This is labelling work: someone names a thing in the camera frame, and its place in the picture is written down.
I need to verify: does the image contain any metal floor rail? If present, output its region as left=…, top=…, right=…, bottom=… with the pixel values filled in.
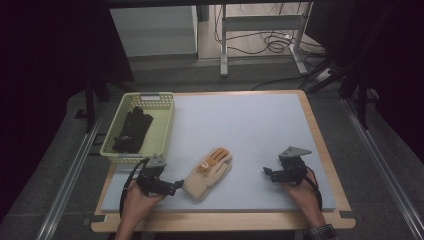
left=341, top=97, right=424, bottom=240
left=35, top=109, right=105, bottom=240

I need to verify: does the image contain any pale green plastic basket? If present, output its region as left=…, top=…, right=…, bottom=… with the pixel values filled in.
left=99, top=92, right=176, bottom=165

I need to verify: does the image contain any dark wristband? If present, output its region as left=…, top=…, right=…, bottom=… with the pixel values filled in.
left=303, top=223, right=340, bottom=240

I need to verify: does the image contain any black stand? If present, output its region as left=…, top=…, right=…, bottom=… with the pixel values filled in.
left=299, top=56, right=379, bottom=131
left=74, top=78, right=112, bottom=134

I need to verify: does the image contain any black glove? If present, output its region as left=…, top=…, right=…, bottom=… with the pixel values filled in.
left=112, top=105, right=155, bottom=155

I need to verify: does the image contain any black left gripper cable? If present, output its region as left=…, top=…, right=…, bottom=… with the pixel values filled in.
left=118, top=157, right=150, bottom=218

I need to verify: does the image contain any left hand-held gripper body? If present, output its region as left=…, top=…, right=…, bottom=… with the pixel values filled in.
left=135, top=153, right=178, bottom=197

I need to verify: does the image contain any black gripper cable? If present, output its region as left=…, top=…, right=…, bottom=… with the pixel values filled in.
left=303, top=166, right=324, bottom=212
left=118, top=157, right=150, bottom=218

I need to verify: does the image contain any white metal desk frame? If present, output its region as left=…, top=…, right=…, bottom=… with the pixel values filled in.
left=219, top=2, right=315, bottom=79

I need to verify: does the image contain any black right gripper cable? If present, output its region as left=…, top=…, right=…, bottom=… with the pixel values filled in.
left=303, top=166, right=324, bottom=212

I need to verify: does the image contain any beige knitted glove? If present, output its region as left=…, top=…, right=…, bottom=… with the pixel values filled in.
left=182, top=147, right=233, bottom=203

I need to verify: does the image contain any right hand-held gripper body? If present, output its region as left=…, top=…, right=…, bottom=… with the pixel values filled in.
left=271, top=145, right=313, bottom=186

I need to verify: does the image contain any wooden table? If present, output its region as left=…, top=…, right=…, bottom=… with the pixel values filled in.
left=90, top=88, right=357, bottom=234

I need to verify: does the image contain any grey foam mat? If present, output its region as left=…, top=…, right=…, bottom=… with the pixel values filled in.
left=100, top=92, right=337, bottom=214

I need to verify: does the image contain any grey cabinet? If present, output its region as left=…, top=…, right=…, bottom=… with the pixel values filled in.
left=109, top=5, right=200, bottom=58

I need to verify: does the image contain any person's left hand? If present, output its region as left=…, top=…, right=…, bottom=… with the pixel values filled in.
left=121, top=179, right=166, bottom=224

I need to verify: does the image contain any dark curtain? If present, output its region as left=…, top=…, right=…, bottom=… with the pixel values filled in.
left=304, top=0, right=424, bottom=163
left=0, top=0, right=135, bottom=223

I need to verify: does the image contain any tangle of floor cables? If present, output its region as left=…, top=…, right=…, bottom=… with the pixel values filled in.
left=213, top=3, right=327, bottom=57

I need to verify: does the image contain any person's right hand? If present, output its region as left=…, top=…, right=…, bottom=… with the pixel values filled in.
left=280, top=167, right=323, bottom=218

